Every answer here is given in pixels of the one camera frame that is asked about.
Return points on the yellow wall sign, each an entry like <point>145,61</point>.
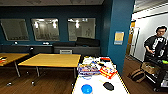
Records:
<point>119,36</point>

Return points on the dark sofa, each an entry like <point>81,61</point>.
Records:
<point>80,46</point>

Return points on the red black flat box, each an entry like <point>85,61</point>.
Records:
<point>105,59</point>

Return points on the dark framed window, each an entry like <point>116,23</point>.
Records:
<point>15,29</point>
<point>45,29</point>
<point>81,29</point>

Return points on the short wooden table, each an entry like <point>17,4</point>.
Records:
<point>11,57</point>

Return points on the person in dark shirt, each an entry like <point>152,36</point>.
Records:
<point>155,45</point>

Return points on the brown wooden door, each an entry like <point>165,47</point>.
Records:
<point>130,38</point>

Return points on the small black object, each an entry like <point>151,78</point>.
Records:
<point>108,86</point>

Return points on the white bowl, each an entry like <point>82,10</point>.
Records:
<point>88,60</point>

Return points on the brown backpack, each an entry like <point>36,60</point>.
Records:
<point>136,75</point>

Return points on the long wooden table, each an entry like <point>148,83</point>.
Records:
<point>50,60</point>

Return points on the light wood gaming table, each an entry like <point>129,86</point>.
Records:
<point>100,85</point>

